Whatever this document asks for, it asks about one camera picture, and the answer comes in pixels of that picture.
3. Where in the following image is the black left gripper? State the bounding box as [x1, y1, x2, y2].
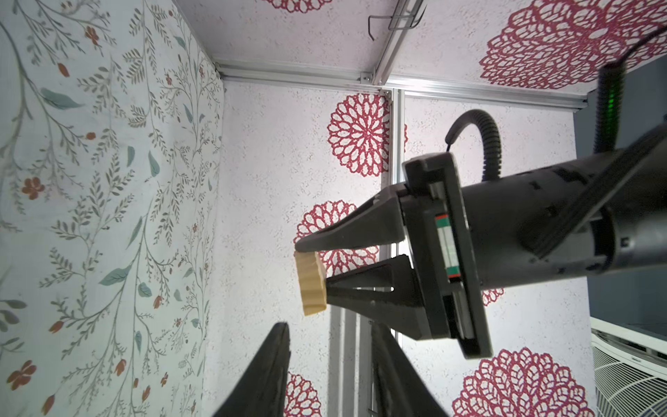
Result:
[295, 125, 666, 358]

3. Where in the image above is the natural wood triangle block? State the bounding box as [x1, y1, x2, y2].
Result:
[295, 252, 328, 316]

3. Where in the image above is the black wire wall rack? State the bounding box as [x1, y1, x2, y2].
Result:
[367, 1, 427, 41]

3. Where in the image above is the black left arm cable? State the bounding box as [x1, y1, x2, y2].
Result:
[444, 108, 503, 182]

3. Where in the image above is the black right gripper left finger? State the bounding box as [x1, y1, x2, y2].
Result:
[214, 322, 291, 417]

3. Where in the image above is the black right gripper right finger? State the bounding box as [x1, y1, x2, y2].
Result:
[371, 322, 448, 417]

